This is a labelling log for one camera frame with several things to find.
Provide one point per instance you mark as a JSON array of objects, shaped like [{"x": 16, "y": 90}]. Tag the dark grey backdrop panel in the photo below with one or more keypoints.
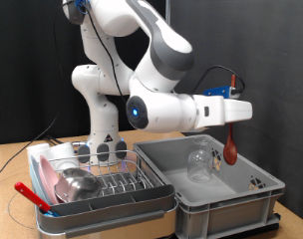
[{"x": 274, "y": 49}]

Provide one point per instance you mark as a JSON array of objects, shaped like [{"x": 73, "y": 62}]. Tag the dark oval rack clip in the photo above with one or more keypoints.
[{"x": 83, "y": 154}]

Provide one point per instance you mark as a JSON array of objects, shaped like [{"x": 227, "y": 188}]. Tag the grey cutlery holder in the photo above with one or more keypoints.
[{"x": 75, "y": 215}]

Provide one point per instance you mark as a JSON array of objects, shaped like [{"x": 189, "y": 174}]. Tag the white box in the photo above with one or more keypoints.
[{"x": 60, "y": 152}]

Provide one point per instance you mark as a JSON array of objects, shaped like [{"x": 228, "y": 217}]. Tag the aluminium frame post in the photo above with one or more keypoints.
[{"x": 167, "y": 10}]

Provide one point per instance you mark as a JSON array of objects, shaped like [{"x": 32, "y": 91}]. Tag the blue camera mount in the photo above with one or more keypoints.
[{"x": 218, "y": 91}]

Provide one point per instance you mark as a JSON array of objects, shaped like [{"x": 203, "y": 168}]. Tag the stainless steel pot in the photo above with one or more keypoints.
[{"x": 78, "y": 186}]

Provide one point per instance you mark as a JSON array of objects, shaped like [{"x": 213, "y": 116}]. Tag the light blue plastic plate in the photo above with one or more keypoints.
[{"x": 33, "y": 176}]

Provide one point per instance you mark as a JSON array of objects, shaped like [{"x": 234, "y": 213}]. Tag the clear wine glass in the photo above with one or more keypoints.
[{"x": 199, "y": 166}]

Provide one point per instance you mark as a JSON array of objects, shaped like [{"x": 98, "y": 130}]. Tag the black backdrop curtain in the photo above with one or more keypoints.
[{"x": 18, "y": 49}]

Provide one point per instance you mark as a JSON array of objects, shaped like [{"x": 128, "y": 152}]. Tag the grey plastic crate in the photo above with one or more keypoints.
[{"x": 238, "y": 212}]

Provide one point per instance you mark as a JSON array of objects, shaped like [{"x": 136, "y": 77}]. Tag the brown wooden stick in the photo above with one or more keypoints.
[{"x": 230, "y": 152}]

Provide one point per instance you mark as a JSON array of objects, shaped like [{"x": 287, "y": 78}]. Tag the pink plastic plate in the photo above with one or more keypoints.
[{"x": 47, "y": 176}]

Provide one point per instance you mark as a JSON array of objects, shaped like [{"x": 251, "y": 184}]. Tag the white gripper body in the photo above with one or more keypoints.
[{"x": 239, "y": 111}]

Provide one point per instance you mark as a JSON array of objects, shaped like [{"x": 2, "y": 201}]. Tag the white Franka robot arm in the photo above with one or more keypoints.
[{"x": 158, "y": 109}]

